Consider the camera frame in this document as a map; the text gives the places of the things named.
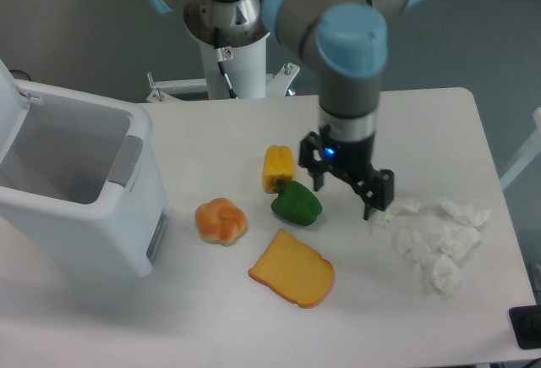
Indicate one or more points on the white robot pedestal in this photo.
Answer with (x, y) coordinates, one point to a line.
(243, 63)

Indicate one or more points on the white pedestal base frame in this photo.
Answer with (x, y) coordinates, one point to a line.
(276, 85)

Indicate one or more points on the white trash can lid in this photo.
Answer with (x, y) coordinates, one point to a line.
(14, 108)

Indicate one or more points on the round knotted bread roll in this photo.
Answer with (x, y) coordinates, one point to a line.
(220, 221)

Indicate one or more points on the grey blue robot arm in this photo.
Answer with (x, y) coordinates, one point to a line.
(343, 42)

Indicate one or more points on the crumpled white tissue top right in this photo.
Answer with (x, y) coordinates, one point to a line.
(465, 214)

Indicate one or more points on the yellow bell pepper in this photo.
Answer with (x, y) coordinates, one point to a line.
(278, 168)

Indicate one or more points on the crumpled white tissue middle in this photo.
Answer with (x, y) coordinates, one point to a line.
(456, 241)

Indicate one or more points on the green bell pepper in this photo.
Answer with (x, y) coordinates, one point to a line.
(297, 204)

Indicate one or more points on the white frame at right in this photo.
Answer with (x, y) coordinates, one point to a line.
(525, 154)

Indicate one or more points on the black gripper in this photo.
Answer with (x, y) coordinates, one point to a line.
(351, 162)

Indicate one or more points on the black device at edge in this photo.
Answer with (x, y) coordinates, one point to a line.
(525, 321)

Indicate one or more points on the white trash can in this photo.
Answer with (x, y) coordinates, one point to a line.
(80, 179)

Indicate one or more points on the square toast bread slice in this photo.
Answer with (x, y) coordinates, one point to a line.
(294, 270)

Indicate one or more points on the crumpled white tissue bottom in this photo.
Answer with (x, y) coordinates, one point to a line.
(446, 276)

